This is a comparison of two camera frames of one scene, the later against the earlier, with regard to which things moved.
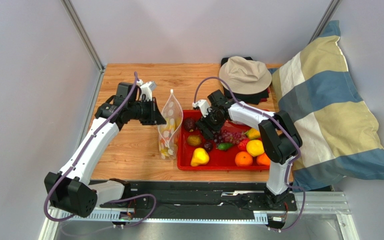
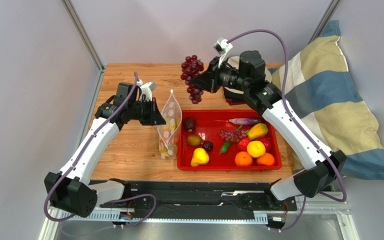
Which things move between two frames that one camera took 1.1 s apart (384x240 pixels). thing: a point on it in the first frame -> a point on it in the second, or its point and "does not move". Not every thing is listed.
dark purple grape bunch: x=218 y=137 -> x=191 y=67
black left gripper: x=155 y=117 does not move
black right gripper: x=206 y=125 -> x=214 y=76
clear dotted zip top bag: x=168 y=135 does not move
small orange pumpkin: x=169 y=135 does not move
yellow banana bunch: x=172 y=123 does not move
